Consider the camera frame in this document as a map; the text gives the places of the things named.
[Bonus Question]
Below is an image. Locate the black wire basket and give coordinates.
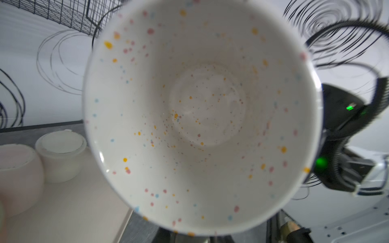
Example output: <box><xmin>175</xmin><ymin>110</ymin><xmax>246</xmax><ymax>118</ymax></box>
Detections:
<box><xmin>1</xmin><ymin>0</ymin><xmax>124</xmax><ymax>37</ymax></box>

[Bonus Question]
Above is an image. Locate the beige tray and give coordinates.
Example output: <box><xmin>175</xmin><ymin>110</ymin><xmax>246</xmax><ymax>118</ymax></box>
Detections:
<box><xmin>5</xmin><ymin>149</ymin><xmax>132</xmax><ymax>243</ymax></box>

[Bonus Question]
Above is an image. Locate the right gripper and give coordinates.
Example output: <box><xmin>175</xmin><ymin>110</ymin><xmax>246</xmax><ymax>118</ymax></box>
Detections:
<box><xmin>313</xmin><ymin>83</ymin><xmax>389</xmax><ymax>196</ymax></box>

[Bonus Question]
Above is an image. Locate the cream mug rear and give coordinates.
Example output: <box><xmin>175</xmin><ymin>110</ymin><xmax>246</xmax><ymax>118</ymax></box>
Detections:
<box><xmin>35</xmin><ymin>130</ymin><xmax>87</xmax><ymax>183</ymax></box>

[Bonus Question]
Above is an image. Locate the cream speckled mug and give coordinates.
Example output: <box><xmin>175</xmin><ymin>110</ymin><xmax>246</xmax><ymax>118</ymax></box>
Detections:
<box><xmin>83</xmin><ymin>1</ymin><xmax>323</xmax><ymax>237</ymax></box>

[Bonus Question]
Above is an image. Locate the pink mug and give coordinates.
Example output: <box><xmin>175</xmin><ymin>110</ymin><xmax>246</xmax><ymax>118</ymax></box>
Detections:
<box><xmin>1</xmin><ymin>144</ymin><xmax>45</xmax><ymax>218</ymax></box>

